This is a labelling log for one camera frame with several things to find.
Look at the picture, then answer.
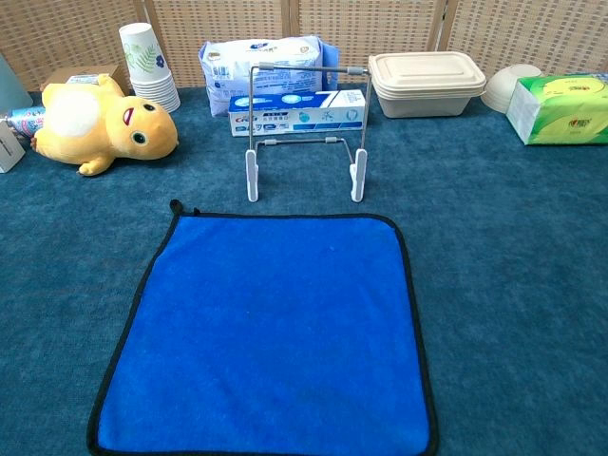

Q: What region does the blue microfiber towel black trim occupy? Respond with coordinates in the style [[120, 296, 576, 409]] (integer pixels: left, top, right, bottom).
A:
[[85, 199, 441, 456]]

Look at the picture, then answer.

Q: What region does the white blue wet wipes pack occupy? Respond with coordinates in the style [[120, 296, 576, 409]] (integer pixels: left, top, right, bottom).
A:
[[198, 34, 341, 118]]

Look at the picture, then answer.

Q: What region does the white bowl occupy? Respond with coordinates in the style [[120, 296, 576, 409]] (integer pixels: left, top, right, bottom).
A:
[[480, 64, 543, 115]]

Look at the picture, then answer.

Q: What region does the woven wooden folding screen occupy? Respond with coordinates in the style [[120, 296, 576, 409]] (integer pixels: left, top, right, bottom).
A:
[[0, 0, 608, 94]]

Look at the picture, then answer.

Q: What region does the green tissue pack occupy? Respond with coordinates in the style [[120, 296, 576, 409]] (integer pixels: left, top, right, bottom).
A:
[[505, 74, 608, 146]]

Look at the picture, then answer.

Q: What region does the metal wire drying rack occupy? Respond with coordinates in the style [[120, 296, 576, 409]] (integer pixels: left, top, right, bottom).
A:
[[244, 62, 372, 204]]

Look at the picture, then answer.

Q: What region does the stack of printed paper cups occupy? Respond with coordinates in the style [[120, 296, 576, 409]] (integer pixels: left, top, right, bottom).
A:
[[118, 22, 182, 114]]

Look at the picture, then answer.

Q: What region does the small patterned tissue packet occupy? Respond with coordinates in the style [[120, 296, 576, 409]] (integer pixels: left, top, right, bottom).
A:
[[5, 105, 47, 140]]

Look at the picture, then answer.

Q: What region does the white rectangular box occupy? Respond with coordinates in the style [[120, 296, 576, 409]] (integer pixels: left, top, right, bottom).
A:
[[0, 118, 27, 175]]

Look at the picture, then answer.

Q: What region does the grey-blue lidded mug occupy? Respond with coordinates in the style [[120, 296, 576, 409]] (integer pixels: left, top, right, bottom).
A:
[[0, 51, 34, 115]]

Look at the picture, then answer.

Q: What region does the brown cardboard box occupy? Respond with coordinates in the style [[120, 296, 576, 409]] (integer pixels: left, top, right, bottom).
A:
[[39, 64, 132, 96]]

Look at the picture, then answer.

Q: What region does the blue white toothpaste box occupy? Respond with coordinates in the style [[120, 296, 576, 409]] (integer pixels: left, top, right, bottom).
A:
[[228, 88, 368, 138]]

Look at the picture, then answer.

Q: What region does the teal carpet table cover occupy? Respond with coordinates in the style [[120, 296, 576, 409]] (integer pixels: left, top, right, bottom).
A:
[[0, 85, 608, 456]]

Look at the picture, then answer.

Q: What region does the beige lidded food container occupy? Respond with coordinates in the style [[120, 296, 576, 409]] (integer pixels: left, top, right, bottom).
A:
[[368, 50, 488, 120]]

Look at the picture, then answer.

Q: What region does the yellow plush duck toy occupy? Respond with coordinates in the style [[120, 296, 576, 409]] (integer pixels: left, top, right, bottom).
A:
[[31, 73, 180, 178]]

